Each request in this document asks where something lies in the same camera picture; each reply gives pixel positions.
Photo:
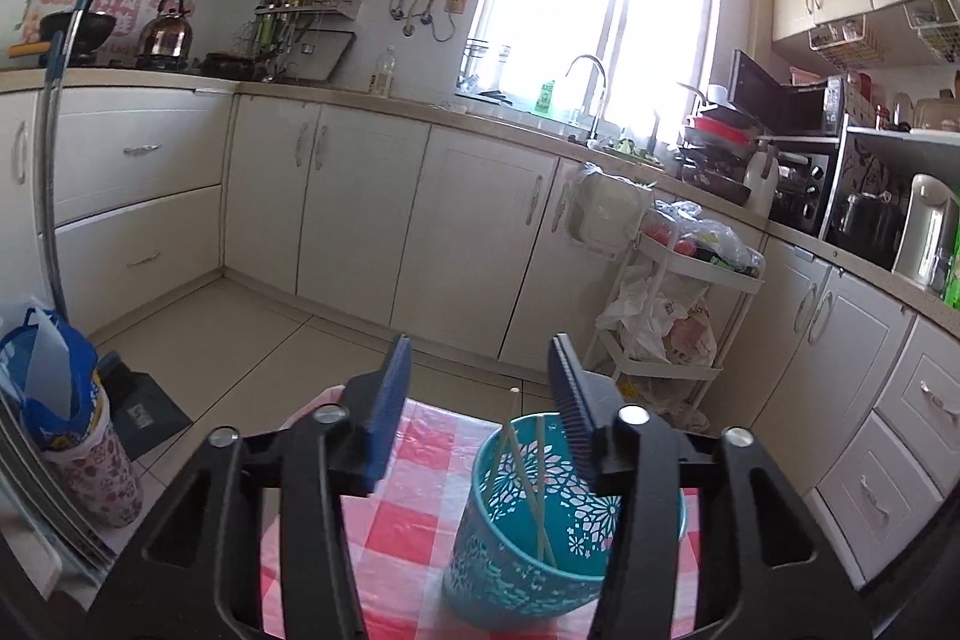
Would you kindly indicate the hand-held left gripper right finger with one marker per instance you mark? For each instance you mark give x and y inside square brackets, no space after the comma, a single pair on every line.
[570,415]

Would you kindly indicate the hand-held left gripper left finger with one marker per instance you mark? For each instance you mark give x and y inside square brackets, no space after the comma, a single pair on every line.
[390,407]

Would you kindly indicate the light wooden chopstick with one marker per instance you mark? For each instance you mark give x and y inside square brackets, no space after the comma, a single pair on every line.
[512,404]
[525,505]

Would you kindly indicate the teal cutout utensil holder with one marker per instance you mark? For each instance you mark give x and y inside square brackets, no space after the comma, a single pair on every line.
[510,580]

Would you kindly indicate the red white checkered tablecloth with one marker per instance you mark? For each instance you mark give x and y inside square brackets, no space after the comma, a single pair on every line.
[420,520]

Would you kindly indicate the white plastic bags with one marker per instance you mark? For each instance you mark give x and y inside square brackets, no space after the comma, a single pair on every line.
[652,325]

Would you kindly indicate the white rolling cart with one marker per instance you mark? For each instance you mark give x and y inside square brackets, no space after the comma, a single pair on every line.
[660,280]

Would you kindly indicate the cream lower kitchen cabinets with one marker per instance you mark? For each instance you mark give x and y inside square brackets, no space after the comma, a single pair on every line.
[360,205]

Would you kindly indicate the white hanging waste bin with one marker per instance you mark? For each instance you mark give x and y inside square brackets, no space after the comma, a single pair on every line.
[607,212]

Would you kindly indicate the clear bag of vegetables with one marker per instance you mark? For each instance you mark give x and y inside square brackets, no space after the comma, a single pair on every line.
[712,239]

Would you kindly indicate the dark grey dustpan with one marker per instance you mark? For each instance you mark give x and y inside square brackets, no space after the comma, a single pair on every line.
[142,407]

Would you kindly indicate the white plastic jug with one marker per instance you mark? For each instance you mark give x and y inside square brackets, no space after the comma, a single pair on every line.
[759,183]

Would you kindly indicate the floral fabric bin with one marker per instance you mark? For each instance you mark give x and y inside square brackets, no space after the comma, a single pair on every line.
[97,475]

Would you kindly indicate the stack of pans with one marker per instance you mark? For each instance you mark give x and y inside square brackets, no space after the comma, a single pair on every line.
[716,153]

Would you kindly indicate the green dish soap bottle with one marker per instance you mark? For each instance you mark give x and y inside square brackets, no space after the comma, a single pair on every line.
[546,99]

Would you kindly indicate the black toaster oven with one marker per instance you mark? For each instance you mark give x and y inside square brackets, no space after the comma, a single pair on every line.
[799,186]

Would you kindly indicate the chrome faucet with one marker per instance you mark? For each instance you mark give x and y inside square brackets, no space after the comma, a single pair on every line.
[596,85]

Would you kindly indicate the clear plastic bottle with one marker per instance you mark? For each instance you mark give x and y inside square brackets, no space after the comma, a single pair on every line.
[382,74]

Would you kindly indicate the blue white plastic bag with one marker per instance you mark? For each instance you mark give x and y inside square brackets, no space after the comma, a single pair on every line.
[52,377]

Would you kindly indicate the dark hanging cutting board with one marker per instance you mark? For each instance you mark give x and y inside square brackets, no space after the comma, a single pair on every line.
[326,55]

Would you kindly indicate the black microwave oven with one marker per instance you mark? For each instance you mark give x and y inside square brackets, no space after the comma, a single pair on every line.
[787,100]

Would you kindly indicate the white electric thermos pot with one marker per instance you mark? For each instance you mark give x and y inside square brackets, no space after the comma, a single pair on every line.
[926,235]

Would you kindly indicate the bright green bottle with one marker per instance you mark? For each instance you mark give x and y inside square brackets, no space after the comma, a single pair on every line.
[952,280]

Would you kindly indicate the steel kettle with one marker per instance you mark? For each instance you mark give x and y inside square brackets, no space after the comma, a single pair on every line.
[166,33]

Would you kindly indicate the black wok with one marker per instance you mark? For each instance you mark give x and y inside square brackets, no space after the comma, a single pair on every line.
[79,25]

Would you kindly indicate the beige wall socket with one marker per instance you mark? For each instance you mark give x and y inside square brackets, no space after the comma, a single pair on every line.
[455,4]

